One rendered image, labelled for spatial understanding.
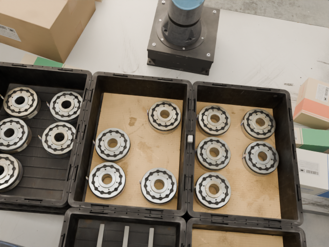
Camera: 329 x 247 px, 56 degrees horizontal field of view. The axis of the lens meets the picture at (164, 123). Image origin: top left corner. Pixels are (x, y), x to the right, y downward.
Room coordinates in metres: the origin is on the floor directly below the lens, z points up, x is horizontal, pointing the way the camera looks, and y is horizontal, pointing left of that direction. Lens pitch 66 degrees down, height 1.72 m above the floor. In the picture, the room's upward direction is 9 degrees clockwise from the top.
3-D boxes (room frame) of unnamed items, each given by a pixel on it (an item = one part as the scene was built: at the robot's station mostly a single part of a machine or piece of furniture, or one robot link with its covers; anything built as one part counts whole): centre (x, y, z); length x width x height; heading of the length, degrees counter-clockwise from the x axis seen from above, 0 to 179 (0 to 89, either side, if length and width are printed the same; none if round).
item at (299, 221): (0.32, -0.23, 0.92); 0.40 x 0.30 x 0.02; 4
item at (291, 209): (0.32, -0.23, 0.87); 0.40 x 0.30 x 0.11; 4
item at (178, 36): (0.81, -0.01, 0.85); 0.15 x 0.15 x 0.10
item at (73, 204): (0.30, 0.07, 0.92); 0.40 x 0.30 x 0.02; 4
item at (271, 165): (0.33, -0.30, 0.86); 0.10 x 0.10 x 0.01
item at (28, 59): (0.58, 0.43, 0.73); 0.24 x 0.06 x 0.06; 83
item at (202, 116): (0.43, -0.15, 0.86); 0.10 x 0.10 x 0.01
